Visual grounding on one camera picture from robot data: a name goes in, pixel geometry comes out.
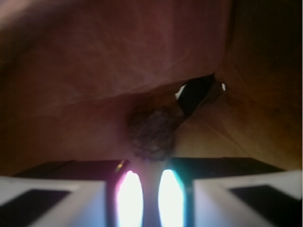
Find black tape strip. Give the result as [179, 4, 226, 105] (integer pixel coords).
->
[175, 74, 224, 117]

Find brown paper bag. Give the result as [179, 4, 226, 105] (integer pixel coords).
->
[0, 0, 303, 227]

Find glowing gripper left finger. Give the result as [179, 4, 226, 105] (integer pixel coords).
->
[0, 159, 143, 227]

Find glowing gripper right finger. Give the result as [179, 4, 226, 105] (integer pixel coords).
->
[158, 157, 303, 227]

